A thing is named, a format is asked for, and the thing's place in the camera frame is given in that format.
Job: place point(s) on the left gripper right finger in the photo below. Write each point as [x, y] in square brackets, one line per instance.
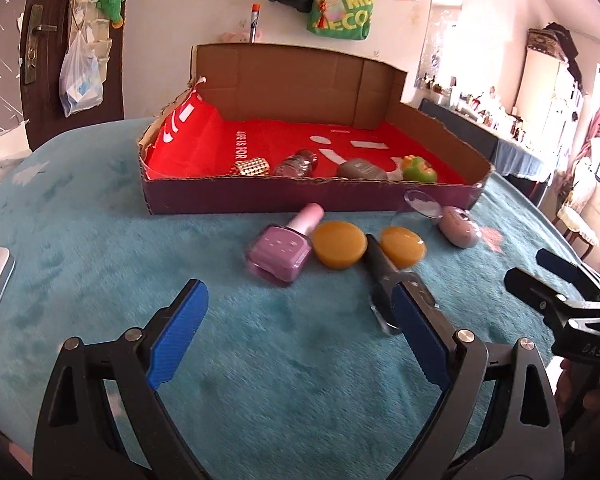
[495, 417]

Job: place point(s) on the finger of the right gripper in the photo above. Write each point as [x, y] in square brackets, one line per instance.
[565, 264]
[540, 292]

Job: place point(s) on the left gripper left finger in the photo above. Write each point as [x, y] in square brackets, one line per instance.
[76, 436]

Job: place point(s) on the pink My Melody device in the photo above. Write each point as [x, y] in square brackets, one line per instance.
[459, 228]

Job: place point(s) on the orange round puck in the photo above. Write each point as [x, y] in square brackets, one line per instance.
[402, 246]
[338, 244]

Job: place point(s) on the black nail polish bottle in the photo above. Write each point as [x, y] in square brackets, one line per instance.
[385, 275]

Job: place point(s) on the pink nail polish bottle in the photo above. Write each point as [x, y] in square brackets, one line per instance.
[279, 253]

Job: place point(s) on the dark side table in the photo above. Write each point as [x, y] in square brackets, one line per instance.
[508, 158]

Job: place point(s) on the green squishy toy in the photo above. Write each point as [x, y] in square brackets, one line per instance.
[417, 169]

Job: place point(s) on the teal fleece blanket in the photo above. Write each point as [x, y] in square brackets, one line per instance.
[279, 383]

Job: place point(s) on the glitter nail polish bottle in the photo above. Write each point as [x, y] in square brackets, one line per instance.
[301, 164]

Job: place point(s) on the red Miniso bag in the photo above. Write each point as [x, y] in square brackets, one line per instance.
[195, 141]

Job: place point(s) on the white plastic bag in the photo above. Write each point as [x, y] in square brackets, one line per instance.
[80, 83]

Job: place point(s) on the green tote bag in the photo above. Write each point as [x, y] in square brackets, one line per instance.
[341, 19]

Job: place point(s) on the cardboard box tray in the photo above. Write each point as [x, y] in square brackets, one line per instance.
[299, 84]

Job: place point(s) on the orange capped tube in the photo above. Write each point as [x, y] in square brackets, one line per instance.
[254, 22]

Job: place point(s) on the hanging pocket organizer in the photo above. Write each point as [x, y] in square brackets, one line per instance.
[86, 17]

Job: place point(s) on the dark wooden door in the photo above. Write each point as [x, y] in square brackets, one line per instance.
[41, 106]

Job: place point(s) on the brass door handle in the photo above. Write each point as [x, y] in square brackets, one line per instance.
[36, 28]

